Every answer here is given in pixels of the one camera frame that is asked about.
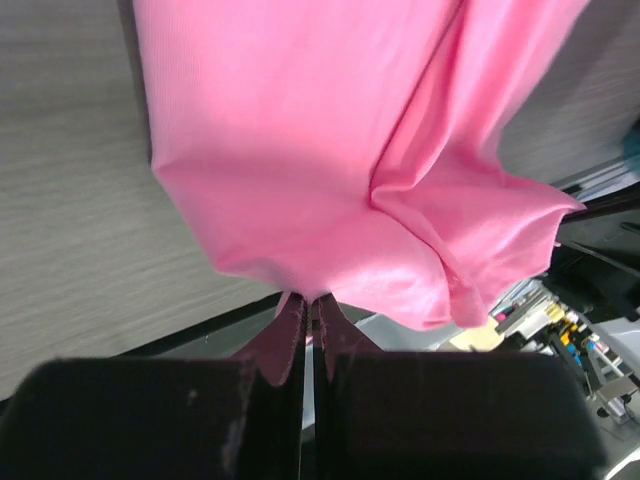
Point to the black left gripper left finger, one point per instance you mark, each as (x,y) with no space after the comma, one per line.
(160,418)

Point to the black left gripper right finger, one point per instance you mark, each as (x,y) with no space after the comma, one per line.
(444,415)

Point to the light pink t shirt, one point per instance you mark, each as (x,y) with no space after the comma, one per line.
(350,147)

